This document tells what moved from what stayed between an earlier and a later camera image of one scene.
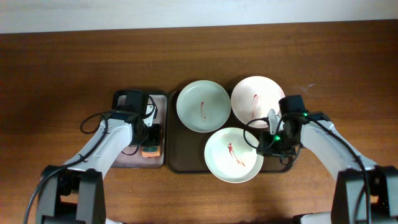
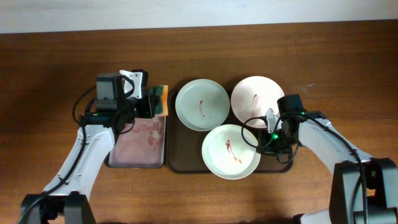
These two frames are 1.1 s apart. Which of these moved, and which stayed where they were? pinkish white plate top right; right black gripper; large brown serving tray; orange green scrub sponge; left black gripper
Moved: left black gripper; orange green scrub sponge
Stayed: pinkish white plate top right; right black gripper; large brown serving tray
